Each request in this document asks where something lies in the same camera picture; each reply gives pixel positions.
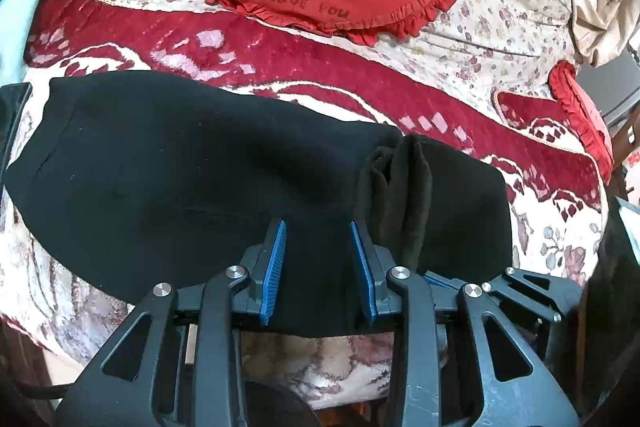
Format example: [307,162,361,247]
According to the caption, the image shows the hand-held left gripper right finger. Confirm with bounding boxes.
[349,219,581,427]

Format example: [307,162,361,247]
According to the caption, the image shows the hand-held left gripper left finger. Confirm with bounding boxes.
[60,217,288,427]

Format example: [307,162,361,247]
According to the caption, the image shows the small red frilled pillow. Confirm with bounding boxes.
[549,61,614,184]

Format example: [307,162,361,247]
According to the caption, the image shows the red and white patterned blanket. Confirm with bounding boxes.
[0,0,608,410]

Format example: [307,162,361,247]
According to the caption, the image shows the dark flat object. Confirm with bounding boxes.
[0,83,33,178]

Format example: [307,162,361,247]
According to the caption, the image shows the floral quilt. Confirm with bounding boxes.
[50,0,581,108]

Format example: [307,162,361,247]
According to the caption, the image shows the black pants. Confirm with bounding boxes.
[2,72,516,339]

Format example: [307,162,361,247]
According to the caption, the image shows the beige cloth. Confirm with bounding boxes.
[570,0,640,68]

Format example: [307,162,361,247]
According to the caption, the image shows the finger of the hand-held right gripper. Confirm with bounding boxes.
[425,266,585,324]

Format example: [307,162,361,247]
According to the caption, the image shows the light blue fluffy blanket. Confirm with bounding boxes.
[0,0,58,82]

